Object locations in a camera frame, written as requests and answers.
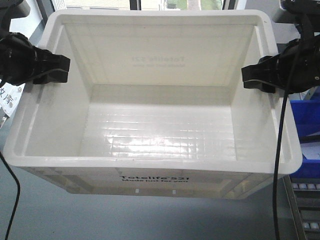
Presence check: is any black camera cable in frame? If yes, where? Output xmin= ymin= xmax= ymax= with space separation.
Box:
xmin=272 ymin=52 xmax=300 ymax=240
xmin=0 ymin=74 xmax=21 ymax=240

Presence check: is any black right camera cable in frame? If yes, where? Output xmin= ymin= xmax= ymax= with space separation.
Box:
xmin=272 ymin=52 xmax=300 ymax=240

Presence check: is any black left camera cable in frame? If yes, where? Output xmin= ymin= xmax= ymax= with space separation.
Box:
xmin=0 ymin=74 xmax=21 ymax=240

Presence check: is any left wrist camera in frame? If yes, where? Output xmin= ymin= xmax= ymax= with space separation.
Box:
xmin=0 ymin=0 xmax=29 ymax=19

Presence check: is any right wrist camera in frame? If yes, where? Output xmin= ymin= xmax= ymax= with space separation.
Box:
xmin=271 ymin=0 xmax=320 ymax=36

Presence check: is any white plastic tote bin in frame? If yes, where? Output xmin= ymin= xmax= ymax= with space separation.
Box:
xmin=3 ymin=9 xmax=304 ymax=200

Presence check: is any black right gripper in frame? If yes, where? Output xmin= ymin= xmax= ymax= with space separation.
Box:
xmin=241 ymin=35 xmax=320 ymax=94

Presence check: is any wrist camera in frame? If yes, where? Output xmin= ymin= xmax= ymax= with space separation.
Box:
xmin=0 ymin=0 xmax=29 ymax=19
xmin=271 ymin=0 xmax=320 ymax=36

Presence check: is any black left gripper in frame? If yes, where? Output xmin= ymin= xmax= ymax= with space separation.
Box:
xmin=0 ymin=32 xmax=71 ymax=86

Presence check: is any blue bin right of tote right shelf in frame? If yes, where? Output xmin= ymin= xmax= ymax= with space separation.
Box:
xmin=290 ymin=100 xmax=320 ymax=179

